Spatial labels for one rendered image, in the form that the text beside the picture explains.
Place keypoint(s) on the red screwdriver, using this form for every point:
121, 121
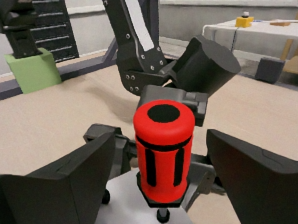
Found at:
163, 135

